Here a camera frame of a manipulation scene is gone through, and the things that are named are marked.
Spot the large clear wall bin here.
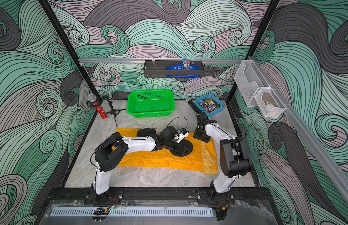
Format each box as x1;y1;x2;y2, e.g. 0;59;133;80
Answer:
235;60;270;107

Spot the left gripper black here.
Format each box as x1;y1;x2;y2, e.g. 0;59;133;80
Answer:
164;137;191;158

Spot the small clear wall bin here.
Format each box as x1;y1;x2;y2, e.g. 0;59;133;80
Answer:
254;88;286;119

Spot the yellow pillowcase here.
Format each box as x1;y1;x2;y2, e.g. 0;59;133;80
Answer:
119;132;218;175

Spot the green plastic basket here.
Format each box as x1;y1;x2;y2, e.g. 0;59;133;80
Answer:
126;89;175;118

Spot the black remote control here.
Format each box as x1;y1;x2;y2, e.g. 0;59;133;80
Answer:
185;97;205;116

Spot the blue tray with small parts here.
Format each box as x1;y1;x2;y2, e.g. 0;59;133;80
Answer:
194;93;225;117

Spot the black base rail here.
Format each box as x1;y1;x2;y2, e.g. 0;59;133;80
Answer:
47;187;274;206

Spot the aluminium wall rail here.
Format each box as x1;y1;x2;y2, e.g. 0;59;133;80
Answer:
78;57;244;64

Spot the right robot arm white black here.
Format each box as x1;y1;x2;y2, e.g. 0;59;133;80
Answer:
194;112;253;203

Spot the blue snack packet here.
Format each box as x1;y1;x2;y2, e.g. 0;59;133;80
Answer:
166;59;201;70

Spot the black wall shelf basket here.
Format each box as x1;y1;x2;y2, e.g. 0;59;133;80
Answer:
144;60;204;78

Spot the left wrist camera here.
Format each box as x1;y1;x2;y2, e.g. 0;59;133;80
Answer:
174;128;189;143

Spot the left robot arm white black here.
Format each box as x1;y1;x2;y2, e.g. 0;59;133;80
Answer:
87;126;193;204

